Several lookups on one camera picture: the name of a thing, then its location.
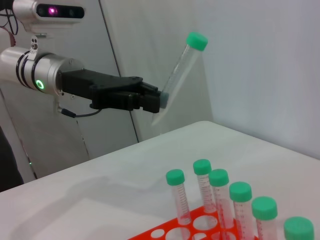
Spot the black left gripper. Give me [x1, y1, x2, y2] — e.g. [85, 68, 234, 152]
[59, 70, 168, 114]

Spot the clear test tube green cap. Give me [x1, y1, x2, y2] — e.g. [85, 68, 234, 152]
[165, 169, 193, 225]
[192, 158, 217, 213]
[283, 216, 315, 240]
[251, 196, 279, 240]
[151, 31, 209, 126]
[229, 181, 253, 240]
[208, 168, 236, 231]

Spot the orange test tube rack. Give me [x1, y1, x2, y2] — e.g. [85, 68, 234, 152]
[129, 204, 261, 240]

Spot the dark upright object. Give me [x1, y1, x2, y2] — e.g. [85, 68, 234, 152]
[0, 124, 25, 187]

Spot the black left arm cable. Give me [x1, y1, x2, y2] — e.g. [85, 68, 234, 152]
[56, 99, 101, 118]

